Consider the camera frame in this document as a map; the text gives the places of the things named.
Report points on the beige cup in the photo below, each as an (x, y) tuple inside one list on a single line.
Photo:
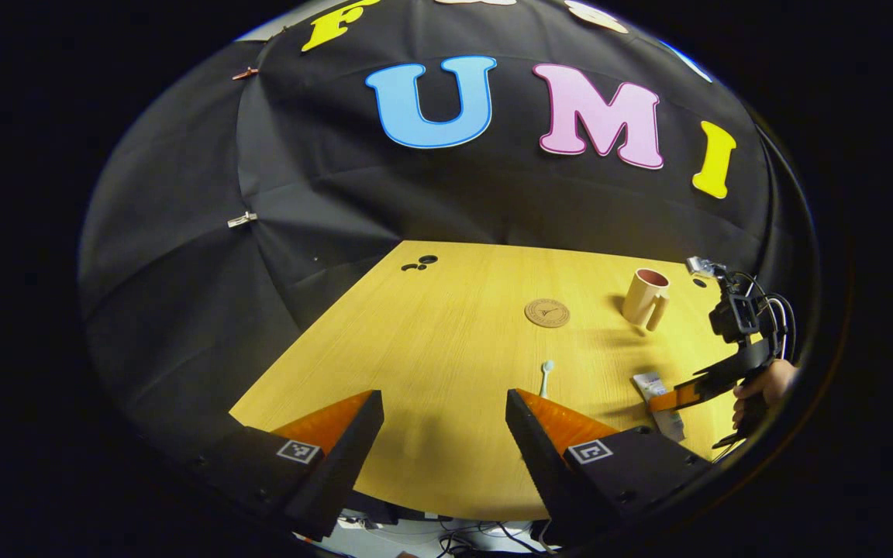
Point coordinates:
[(640, 294)]

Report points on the pink cloth clip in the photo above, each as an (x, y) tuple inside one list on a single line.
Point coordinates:
[(245, 74)]

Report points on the white toothpaste tube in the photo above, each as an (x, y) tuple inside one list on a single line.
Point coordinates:
[(652, 385)]

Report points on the white cloth clip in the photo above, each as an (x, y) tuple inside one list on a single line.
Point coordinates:
[(242, 220)]

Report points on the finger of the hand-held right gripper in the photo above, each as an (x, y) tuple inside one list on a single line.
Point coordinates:
[(714, 380)]

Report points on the light blue toothbrush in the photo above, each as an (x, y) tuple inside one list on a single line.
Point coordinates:
[(546, 376)]

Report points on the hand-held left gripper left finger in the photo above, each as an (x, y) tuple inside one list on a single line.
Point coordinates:
[(338, 473)]

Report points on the round brown coaster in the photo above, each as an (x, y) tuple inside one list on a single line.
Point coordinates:
[(547, 313)]

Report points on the black backdrop cloth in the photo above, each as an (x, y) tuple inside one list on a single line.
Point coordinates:
[(322, 194)]

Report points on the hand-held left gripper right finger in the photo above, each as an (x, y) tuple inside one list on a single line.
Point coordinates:
[(539, 473)]

